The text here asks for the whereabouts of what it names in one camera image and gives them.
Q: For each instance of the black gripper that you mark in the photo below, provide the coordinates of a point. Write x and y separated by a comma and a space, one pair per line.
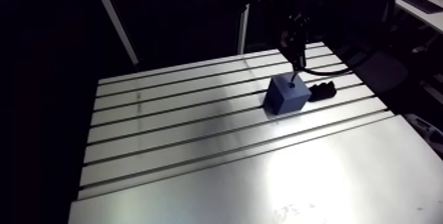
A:
295, 28

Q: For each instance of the steel bolt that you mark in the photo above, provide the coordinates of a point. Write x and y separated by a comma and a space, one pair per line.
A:
294, 78

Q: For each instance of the dark blue-grey block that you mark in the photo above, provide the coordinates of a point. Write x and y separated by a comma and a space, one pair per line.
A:
286, 95

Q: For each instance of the black oval holder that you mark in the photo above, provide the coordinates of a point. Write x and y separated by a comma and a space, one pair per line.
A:
322, 91

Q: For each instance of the dark keyboard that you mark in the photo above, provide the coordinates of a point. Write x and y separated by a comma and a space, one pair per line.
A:
420, 3

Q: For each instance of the white desk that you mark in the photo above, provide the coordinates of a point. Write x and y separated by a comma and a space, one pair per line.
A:
429, 16

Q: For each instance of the pale upright post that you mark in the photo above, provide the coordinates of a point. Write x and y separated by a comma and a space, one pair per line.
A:
243, 21

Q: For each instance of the pale slanted post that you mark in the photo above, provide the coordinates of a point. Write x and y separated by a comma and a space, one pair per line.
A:
116, 21

